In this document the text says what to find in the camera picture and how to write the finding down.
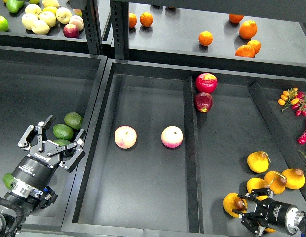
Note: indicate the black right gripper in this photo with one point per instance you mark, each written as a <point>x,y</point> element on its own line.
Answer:
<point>269,213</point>

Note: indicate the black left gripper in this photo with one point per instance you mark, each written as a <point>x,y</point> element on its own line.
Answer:
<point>40,164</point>

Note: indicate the yellow pear with brown end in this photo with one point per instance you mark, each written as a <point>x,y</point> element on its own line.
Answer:
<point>233,202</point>

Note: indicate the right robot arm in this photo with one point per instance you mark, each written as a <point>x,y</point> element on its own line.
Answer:
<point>304,224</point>

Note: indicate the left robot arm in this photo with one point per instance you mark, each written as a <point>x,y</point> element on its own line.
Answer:
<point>31,191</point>

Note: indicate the green avocado middle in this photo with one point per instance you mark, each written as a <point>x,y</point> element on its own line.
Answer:
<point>62,131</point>

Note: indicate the green avocado lower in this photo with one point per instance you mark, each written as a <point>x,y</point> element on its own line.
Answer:
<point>62,142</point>

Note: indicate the yellow pear lower left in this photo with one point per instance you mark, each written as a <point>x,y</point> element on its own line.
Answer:
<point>256,183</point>

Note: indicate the green avocado top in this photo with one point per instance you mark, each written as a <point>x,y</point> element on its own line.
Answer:
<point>73,120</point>

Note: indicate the yellow pear centre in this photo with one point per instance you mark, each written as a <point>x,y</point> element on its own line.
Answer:
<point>277,181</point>

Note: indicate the yellow pear upper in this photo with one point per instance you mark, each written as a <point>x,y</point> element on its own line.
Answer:
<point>258,161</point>

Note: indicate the light green avocado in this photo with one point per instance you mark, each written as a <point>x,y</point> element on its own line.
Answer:
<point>9,181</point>

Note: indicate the pale yellow pear front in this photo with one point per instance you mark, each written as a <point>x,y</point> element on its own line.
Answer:
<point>40,27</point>

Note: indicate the pale yellow pear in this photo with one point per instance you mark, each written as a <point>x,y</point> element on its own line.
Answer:
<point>63,15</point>
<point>40,27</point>
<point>48,17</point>
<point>33,9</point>
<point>28,19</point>

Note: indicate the pale yellow pear middle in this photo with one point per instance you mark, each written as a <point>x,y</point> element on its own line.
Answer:
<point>48,17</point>

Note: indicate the pale yellow pear left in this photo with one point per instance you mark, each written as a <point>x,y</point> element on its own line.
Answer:
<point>28,19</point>

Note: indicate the pale yellow pear right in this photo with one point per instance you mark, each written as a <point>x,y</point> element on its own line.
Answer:
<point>63,15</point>

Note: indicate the pale yellow pear back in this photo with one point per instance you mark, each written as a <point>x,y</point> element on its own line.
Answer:
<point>33,9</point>

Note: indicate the black left tray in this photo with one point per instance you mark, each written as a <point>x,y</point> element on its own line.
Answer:
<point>33,85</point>

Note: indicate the black tray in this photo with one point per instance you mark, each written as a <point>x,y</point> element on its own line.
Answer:
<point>150,190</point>
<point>33,85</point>

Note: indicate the pink apple left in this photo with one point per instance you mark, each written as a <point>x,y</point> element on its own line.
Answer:
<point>125,137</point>

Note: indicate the pink apple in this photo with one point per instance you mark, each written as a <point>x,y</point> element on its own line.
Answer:
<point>125,137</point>
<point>172,137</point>

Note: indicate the red apple on shelf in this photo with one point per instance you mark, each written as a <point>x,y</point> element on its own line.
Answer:
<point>71,31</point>

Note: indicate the pink apple right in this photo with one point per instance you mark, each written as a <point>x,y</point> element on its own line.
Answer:
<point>172,137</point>

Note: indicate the black centre tray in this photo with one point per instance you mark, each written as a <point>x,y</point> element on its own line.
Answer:
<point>150,190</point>

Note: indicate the cherry tomato bunch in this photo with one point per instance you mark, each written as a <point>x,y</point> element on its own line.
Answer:
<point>294,99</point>

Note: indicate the dark red apple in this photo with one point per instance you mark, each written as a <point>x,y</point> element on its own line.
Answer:
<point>203,102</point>

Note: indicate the pink peach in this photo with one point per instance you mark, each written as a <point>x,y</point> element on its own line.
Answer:
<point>78,21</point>

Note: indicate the green apple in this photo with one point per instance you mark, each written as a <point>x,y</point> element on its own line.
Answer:
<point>4,24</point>

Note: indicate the bright red apple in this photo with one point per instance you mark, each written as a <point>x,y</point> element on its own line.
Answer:
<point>206,82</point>

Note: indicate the green pepper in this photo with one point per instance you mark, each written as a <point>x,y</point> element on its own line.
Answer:
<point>14,6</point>

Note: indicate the orange on shelf left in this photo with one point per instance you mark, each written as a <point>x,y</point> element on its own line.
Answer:
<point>132,20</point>

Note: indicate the orange front right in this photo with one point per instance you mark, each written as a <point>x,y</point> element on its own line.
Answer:
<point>245,51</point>

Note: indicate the small orange right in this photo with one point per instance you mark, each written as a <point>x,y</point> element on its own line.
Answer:
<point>255,44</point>

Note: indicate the orange on shelf middle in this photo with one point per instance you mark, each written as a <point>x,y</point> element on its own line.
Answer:
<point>205,38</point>

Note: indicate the large orange on shelf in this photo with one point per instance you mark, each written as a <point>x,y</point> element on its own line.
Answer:
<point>248,29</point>

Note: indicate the black shelf post left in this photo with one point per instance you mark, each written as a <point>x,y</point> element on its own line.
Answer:
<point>92,28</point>

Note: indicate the black shelf post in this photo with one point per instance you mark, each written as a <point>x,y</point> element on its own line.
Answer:
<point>92,28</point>
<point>120,26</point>

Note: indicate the black shelf post right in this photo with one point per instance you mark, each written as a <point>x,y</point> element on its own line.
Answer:
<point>120,26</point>

